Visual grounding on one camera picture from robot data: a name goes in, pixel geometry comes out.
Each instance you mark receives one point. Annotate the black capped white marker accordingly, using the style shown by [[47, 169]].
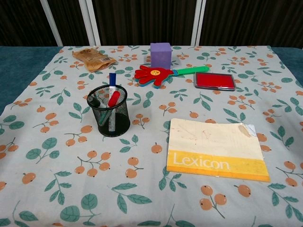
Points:
[[94, 101]]

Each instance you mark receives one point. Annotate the black mesh pen cup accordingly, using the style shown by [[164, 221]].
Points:
[[119, 120]]

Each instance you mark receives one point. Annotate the red capped marker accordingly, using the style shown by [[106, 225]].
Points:
[[114, 98]]

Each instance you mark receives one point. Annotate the green item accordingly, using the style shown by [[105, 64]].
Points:
[[102, 120]]

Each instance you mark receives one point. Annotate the blue capped marker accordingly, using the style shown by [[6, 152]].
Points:
[[113, 79]]

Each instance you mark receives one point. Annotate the floral print tablecloth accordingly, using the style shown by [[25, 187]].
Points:
[[146, 146]]

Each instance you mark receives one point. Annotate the red hand clapper toy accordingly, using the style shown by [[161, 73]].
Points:
[[154, 74]]

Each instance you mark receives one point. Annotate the purple foam cube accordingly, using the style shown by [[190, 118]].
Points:
[[161, 56]]

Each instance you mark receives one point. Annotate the yellow Lexicon book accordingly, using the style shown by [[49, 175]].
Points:
[[213, 146]]

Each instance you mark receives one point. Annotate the red ink pad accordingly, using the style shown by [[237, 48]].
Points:
[[215, 80]]

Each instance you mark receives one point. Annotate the brown snack pouch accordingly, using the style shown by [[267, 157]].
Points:
[[94, 60]]

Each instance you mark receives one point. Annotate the teal table cover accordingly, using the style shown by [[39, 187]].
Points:
[[19, 63]]

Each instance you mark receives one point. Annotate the white frame post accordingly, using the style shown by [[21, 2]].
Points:
[[50, 21], [92, 21], [198, 21]]

